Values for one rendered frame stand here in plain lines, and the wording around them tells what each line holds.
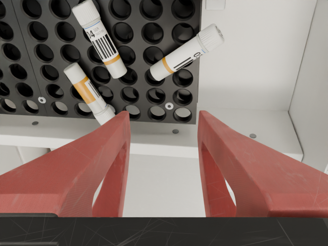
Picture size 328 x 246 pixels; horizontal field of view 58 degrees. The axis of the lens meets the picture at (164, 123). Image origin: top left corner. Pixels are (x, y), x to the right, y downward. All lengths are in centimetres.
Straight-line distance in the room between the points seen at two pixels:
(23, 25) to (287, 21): 18
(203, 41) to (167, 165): 29
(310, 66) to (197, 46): 10
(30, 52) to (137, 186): 31
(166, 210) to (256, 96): 29
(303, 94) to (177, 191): 28
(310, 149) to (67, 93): 17
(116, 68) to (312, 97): 14
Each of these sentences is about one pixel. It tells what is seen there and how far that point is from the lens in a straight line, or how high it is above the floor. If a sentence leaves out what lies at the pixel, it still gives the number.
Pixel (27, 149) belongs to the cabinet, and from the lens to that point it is 46.
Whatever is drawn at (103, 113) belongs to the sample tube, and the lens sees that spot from 20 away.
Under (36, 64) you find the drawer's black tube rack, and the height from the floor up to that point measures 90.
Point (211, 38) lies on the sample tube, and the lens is 17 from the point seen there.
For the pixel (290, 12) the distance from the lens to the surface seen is 25.
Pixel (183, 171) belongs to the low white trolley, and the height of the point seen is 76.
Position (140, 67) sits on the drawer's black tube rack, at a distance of 19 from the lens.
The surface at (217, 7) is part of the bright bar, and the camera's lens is 23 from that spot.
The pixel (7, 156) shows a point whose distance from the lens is 43.
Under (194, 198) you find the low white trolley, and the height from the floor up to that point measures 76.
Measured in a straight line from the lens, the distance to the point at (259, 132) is 25.
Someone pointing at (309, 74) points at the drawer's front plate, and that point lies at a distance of 24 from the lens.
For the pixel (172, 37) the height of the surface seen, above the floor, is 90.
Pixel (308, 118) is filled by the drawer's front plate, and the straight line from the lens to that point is 24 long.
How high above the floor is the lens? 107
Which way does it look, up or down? 53 degrees down
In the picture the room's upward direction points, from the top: 167 degrees counter-clockwise
